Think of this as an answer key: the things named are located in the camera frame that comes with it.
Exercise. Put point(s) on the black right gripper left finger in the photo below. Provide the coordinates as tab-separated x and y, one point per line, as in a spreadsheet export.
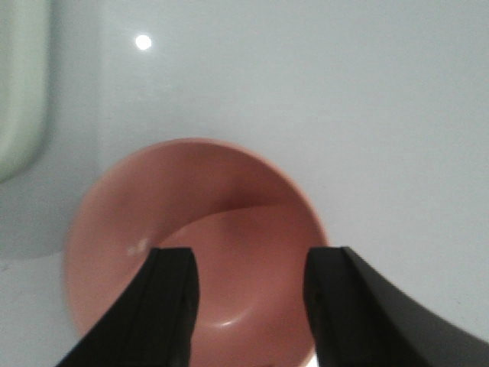
152	321

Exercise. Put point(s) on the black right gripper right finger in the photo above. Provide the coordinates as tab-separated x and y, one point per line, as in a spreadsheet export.
358	318

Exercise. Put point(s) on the light green breakfast maker base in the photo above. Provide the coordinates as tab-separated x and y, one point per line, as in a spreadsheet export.
25	57

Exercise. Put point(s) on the pink bowl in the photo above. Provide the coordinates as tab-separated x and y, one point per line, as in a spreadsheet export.
249	226

